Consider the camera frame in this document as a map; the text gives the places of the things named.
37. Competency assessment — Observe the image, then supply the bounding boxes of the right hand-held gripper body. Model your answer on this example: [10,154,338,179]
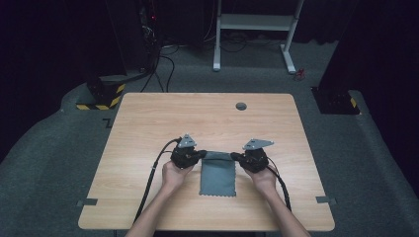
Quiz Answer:
[241,138,275,174]

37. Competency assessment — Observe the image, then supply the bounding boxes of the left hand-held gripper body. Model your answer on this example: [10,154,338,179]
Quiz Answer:
[170,133,199,170]

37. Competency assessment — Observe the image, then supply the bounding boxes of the grey cloth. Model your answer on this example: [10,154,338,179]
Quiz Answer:
[199,150,238,198]

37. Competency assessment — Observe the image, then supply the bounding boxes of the person's right hand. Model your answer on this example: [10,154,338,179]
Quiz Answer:
[244,164,280,199]

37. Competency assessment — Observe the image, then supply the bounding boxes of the person's left hand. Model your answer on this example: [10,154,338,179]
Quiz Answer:
[161,160,196,196]

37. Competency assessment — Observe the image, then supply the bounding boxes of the grey tape strip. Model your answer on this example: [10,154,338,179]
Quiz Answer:
[315,196,338,205]
[76,197,99,207]

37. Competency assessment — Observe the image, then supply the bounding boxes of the black yellow striped stand base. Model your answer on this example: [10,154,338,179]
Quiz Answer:
[75,77,127,112]

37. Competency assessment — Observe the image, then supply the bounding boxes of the dark equipment rack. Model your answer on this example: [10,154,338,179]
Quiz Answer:
[137,0,161,45]

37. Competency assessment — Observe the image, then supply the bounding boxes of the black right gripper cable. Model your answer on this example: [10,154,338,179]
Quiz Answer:
[266,156,293,212]

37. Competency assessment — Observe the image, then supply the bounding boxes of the black floor cables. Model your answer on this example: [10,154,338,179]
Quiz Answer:
[139,40,181,94]

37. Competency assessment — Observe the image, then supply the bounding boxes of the white metal stand frame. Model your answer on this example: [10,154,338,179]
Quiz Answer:
[212,0,306,75]

